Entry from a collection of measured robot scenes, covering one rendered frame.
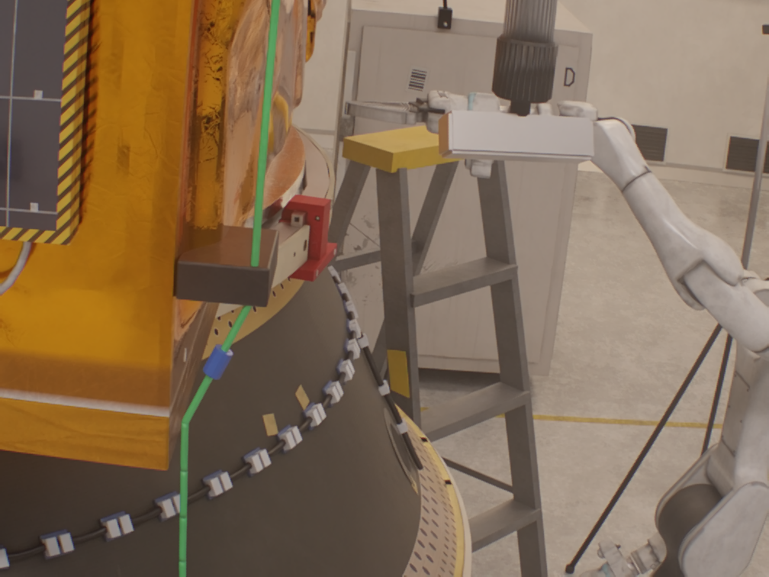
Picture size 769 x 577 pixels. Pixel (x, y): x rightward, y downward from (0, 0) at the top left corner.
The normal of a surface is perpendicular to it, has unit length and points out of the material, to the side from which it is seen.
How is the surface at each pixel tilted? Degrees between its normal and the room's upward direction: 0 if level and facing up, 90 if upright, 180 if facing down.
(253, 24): 103
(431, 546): 43
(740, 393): 90
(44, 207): 90
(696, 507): 29
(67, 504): 62
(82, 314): 98
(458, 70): 90
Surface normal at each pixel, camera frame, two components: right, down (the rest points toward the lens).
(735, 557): 0.22, 0.36
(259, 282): 0.00, 0.32
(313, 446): 0.87, -0.28
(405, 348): -0.67, 0.12
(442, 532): 0.75, -0.62
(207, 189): 0.77, 0.29
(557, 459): 0.09, -0.94
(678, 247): -0.39, 0.12
